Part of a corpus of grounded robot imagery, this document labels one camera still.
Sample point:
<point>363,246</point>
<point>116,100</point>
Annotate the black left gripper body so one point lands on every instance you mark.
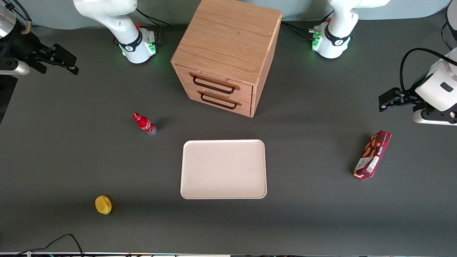
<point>407,96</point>

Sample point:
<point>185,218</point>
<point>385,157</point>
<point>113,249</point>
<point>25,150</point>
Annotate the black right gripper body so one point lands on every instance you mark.
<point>22,49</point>

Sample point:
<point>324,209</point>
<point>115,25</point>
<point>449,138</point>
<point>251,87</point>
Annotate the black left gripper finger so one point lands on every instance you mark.
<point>392,105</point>
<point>390,95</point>

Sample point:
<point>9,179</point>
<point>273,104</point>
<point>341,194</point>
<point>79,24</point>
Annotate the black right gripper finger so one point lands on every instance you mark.
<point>73,70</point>
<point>66,55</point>

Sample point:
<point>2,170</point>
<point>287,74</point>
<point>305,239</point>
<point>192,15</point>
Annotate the small red coke bottle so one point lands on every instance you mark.
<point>144,124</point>

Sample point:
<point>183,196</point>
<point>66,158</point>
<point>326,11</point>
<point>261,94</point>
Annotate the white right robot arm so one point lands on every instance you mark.
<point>107,14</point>

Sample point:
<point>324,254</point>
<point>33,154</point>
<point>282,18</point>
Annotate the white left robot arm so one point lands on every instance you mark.
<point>441,85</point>

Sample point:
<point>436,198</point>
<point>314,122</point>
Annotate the pale pink rectangular tray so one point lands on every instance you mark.
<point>223,169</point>

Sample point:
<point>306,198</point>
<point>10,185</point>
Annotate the red snack box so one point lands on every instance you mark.
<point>372,155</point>

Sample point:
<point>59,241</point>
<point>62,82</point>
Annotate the yellow lemon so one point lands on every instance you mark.
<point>103,205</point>

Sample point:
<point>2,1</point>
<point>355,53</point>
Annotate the wooden drawer front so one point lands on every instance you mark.
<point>223,101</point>
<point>217,82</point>

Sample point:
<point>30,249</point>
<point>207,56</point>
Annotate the wooden drawer cabinet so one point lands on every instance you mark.
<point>228,39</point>

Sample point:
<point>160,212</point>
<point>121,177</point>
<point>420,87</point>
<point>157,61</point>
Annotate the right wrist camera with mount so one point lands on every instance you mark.
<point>14,67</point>

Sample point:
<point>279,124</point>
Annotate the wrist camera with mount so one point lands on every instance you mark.
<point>433,117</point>
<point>14,67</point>

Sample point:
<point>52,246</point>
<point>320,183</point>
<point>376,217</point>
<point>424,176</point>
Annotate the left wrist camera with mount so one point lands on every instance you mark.
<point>433,117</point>

